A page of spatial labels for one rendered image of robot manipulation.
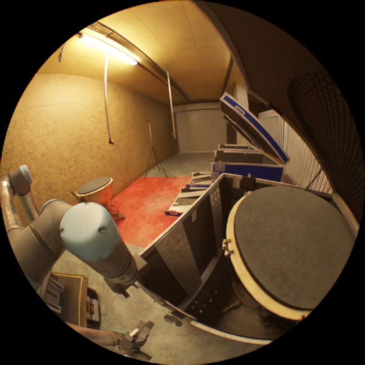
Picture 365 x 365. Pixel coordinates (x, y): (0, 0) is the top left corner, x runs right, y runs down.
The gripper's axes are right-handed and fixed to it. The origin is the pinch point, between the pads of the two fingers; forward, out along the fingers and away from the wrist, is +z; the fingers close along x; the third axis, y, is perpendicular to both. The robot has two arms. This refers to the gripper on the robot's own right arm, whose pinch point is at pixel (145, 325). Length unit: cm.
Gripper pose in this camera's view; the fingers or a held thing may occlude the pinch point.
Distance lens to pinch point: 60.7
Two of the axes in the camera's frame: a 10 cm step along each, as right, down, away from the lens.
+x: 1.0, 9.1, 4.1
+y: -9.3, -0.7, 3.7
